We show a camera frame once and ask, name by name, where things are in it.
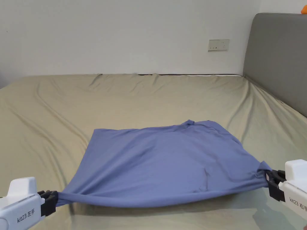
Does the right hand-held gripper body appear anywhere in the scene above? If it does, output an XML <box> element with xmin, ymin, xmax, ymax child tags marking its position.
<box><xmin>267</xmin><ymin>159</ymin><xmax>307</xmax><ymax>220</ymax></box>

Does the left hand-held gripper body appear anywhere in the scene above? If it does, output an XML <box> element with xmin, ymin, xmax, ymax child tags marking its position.
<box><xmin>0</xmin><ymin>177</ymin><xmax>58</xmax><ymax>230</ymax></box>

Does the blue shirt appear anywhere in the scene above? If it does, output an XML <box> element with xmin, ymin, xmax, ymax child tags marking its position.
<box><xmin>56</xmin><ymin>119</ymin><xmax>273</xmax><ymax>208</ymax></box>

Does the bed with beige sheet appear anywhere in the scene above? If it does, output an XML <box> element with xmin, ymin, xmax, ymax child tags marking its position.
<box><xmin>0</xmin><ymin>73</ymin><xmax>307</xmax><ymax>230</ymax></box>

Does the grey padded headboard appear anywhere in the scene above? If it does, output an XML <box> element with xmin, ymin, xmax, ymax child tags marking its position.
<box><xmin>243</xmin><ymin>12</ymin><xmax>307</xmax><ymax>119</ymax></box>

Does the white wall socket panel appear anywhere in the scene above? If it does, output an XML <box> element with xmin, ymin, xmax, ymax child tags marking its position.
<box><xmin>207</xmin><ymin>39</ymin><xmax>230</xmax><ymax>52</ymax></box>

